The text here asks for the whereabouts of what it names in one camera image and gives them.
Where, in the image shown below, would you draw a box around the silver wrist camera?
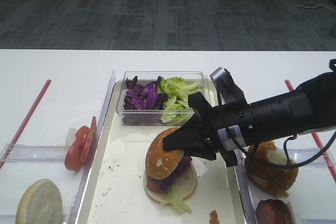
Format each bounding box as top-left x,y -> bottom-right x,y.
210,67 -> 247,104

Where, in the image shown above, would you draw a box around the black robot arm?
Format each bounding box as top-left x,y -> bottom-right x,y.
163,60 -> 335,167

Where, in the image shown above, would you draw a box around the right upper clear cross bar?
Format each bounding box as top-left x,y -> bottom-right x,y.
286,147 -> 336,166

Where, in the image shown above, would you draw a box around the pale bottom bun upright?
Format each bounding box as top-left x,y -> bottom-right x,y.
15,178 -> 63,223

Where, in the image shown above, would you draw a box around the clear cross bar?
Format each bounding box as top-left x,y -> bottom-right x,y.
286,147 -> 336,166
1,144 -> 67,162

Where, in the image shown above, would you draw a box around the green lettuce on burger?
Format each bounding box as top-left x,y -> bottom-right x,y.
160,188 -> 193,215

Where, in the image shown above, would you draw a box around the cream rectangular serving tray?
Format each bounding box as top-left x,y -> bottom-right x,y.
69,81 -> 245,223

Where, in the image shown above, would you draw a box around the left clear acrylic divider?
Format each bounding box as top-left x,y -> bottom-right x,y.
63,71 -> 117,223

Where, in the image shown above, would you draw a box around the purple cabbage leaves in container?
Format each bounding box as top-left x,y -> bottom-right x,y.
122,76 -> 167,125

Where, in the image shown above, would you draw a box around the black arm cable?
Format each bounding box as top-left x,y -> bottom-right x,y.
230,129 -> 336,179

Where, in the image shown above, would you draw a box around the white cable on floor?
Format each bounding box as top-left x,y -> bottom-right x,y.
293,0 -> 336,13

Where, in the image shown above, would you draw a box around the clear plastic salad container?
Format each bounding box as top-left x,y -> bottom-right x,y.
116,71 -> 217,126

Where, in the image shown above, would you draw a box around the red tape strip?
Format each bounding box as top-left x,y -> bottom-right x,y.
0,79 -> 51,168
285,80 -> 336,182

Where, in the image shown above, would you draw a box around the right red tape strip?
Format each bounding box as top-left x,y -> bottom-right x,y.
285,80 -> 336,182

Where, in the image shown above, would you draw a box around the tomato slices stack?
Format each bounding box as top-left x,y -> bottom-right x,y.
64,116 -> 97,172

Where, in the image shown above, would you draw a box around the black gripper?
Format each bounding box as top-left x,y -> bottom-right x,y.
163,92 -> 241,167

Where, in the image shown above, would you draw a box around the purple cabbage on burger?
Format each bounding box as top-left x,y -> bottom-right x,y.
160,156 -> 192,193

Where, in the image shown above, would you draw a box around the sesame bun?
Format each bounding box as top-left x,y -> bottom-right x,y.
145,127 -> 184,180
244,141 -> 299,198

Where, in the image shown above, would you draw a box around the orange food scrap on tray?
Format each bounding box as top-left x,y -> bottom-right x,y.
209,210 -> 220,224

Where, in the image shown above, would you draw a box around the meat slice on burger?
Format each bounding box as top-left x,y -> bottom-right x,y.
146,175 -> 161,191

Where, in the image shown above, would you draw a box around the left red tape strip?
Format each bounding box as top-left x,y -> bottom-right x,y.
0,79 -> 51,168

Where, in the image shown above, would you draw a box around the bottom bun on tray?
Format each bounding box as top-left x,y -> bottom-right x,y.
143,167 -> 197,205

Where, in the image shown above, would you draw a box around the green lettuce in container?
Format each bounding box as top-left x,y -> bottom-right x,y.
158,77 -> 201,125

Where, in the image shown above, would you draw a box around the left upper clear cross bar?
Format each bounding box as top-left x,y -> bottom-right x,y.
1,144 -> 67,162

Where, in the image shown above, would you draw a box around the dark red meat patties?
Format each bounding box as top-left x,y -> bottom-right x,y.
255,199 -> 293,224

